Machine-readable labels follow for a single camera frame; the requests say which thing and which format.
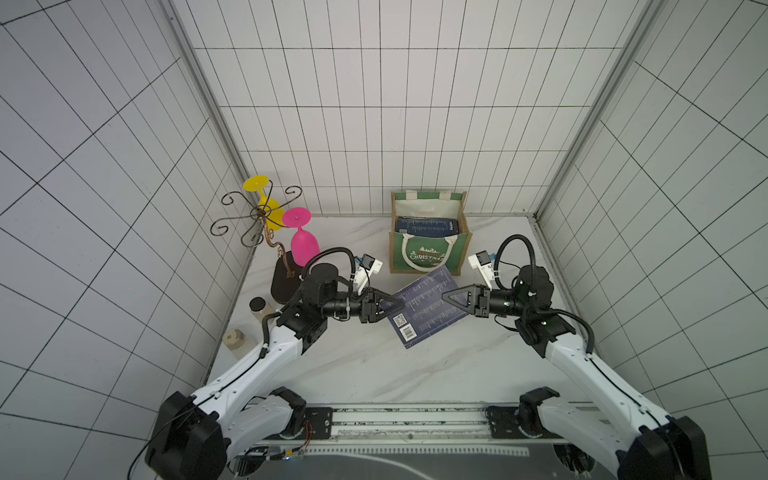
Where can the dark navy thin book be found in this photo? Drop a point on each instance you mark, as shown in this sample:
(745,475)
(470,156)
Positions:
(425,313)

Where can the pink plastic wine glass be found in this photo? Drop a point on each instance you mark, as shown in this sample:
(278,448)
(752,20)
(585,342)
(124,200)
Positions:
(304,245)

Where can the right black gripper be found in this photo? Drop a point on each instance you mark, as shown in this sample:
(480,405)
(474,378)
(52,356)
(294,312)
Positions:
(481,301)

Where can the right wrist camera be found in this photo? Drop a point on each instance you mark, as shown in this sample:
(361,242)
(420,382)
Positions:
(483,262)

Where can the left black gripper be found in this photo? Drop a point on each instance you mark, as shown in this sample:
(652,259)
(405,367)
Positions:
(370,305)

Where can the aluminium mounting rail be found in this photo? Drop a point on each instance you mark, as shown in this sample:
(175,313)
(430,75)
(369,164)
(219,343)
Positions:
(412,428)

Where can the green jute canvas bag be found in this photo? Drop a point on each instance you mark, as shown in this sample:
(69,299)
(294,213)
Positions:
(412,254)

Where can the small jar black lid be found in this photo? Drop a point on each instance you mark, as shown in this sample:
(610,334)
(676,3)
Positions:
(260,308)

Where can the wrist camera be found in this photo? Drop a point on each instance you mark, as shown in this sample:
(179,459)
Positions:
(366,267)
(483,262)

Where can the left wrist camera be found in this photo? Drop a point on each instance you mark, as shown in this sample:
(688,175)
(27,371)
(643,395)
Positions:
(366,267)

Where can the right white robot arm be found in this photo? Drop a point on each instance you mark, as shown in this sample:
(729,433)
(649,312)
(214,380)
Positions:
(639,439)

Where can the yellow plastic wine glass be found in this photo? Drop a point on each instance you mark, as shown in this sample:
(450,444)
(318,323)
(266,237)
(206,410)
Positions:
(267,208)

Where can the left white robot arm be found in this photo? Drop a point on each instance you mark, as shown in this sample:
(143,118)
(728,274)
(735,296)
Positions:
(195,436)

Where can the white jar white lid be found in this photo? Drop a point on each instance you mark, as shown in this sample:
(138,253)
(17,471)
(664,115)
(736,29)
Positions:
(234,340)

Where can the metal scroll glass rack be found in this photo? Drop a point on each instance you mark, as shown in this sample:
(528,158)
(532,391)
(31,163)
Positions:
(286,276)

